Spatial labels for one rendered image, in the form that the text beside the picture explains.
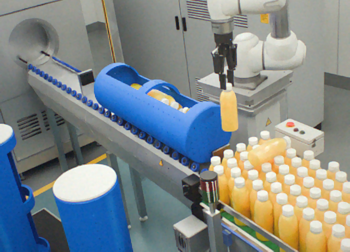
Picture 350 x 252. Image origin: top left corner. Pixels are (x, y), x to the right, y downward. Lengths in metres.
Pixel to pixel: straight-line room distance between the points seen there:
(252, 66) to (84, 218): 1.20
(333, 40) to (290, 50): 2.46
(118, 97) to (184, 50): 1.95
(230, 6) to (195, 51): 2.54
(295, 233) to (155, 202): 2.06
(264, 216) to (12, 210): 1.55
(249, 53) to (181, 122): 0.65
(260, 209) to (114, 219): 0.68
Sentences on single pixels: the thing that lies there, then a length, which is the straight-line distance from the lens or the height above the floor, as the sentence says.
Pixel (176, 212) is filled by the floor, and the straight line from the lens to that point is 3.71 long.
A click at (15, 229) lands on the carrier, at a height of 0.50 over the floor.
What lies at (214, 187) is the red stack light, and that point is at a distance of 1.78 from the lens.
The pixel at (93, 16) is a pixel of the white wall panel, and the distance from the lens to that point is 7.96.
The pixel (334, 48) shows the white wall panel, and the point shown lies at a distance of 5.19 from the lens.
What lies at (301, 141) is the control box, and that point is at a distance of 2.30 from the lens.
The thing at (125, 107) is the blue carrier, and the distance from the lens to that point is 2.68.
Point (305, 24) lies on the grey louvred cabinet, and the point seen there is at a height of 1.00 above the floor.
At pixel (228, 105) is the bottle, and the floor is 1.31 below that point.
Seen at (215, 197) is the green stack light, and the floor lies 1.18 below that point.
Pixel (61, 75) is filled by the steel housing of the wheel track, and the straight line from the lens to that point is 3.85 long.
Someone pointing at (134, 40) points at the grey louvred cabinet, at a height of 0.68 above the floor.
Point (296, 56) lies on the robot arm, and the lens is 2.74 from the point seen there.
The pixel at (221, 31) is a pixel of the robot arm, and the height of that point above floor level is 1.62.
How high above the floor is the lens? 2.25
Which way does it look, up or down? 28 degrees down
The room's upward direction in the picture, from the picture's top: 8 degrees counter-clockwise
